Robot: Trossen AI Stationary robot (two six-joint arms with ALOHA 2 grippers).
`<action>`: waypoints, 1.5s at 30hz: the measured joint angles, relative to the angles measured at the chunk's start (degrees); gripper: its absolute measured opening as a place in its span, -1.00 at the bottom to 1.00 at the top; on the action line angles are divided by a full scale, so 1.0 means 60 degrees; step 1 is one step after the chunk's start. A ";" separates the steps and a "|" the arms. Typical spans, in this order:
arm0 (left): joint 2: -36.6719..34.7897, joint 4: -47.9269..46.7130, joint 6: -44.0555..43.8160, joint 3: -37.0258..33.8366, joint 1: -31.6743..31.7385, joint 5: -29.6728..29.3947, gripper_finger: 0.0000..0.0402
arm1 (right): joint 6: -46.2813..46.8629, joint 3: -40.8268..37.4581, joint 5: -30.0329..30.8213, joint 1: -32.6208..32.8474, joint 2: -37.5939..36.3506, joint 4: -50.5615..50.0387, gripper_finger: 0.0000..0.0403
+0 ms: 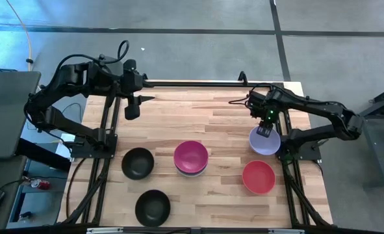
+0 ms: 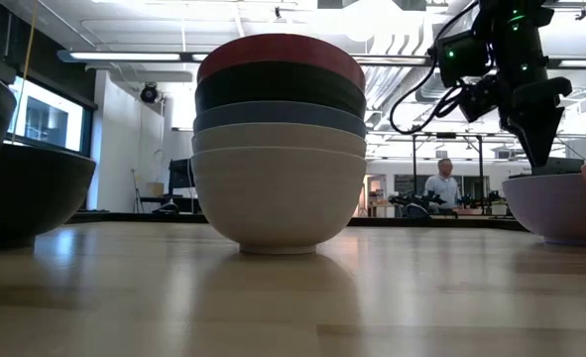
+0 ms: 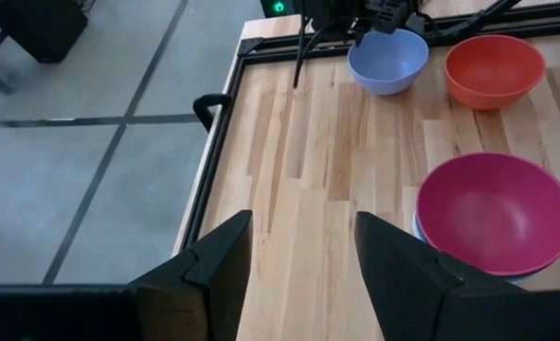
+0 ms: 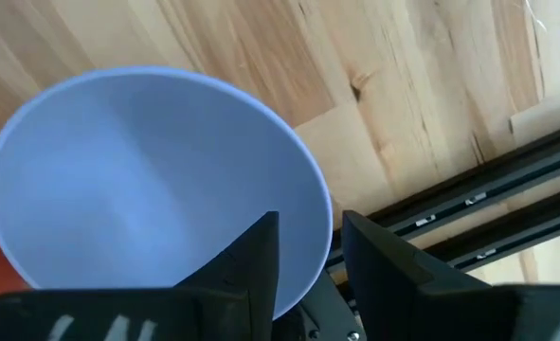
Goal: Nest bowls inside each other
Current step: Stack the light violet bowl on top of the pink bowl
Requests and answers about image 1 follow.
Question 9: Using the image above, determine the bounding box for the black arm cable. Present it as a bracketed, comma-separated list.
[53, 40, 130, 75]
[228, 83, 274, 105]

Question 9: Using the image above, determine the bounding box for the black bowl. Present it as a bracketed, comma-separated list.
[121, 147, 155, 181]
[134, 189, 172, 228]

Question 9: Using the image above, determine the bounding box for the silver metal bracket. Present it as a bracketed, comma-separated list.
[268, 229, 305, 234]
[86, 227, 124, 234]

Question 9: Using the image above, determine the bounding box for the dark desk top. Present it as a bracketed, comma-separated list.
[0, 155, 29, 230]

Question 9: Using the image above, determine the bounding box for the dark grey metal cart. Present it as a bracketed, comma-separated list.
[342, 83, 384, 191]

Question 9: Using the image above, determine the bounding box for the grey flat panel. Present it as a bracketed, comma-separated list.
[0, 71, 42, 160]

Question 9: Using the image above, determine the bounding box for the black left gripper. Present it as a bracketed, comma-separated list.
[123, 59, 156, 121]

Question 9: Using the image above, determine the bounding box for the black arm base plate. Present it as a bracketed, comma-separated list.
[274, 135, 322, 162]
[70, 133, 118, 159]

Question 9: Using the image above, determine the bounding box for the beige floor cable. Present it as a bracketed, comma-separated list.
[5, 0, 42, 92]

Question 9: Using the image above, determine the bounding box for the black desk support beam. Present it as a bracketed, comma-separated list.
[16, 138, 72, 172]

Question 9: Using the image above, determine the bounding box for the magenta bowl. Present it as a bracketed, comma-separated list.
[173, 140, 209, 174]

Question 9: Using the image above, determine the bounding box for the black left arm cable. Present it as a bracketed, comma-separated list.
[53, 40, 130, 75]

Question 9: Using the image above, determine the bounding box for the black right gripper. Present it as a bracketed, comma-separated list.
[247, 90, 281, 138]

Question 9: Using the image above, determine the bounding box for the red soda can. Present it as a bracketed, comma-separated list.
[31, 179, 51, 190]

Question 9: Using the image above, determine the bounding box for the white bowl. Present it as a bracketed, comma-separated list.
[175, 164, 208, 178]

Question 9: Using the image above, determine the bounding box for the coral red bowl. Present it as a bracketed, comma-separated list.
[242, 159, 276, 195]

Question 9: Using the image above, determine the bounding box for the white paper sheet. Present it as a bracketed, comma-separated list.
[55, 133, 75, 160]

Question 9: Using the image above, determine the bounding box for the lavender bowl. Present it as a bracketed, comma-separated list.
[248, 125, 281, 156]

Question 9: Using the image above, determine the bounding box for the thick black base cable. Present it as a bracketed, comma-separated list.
[64, 157, 87, 222]

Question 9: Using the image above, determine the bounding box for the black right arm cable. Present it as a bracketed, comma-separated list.
[228, 83, 274, 105]

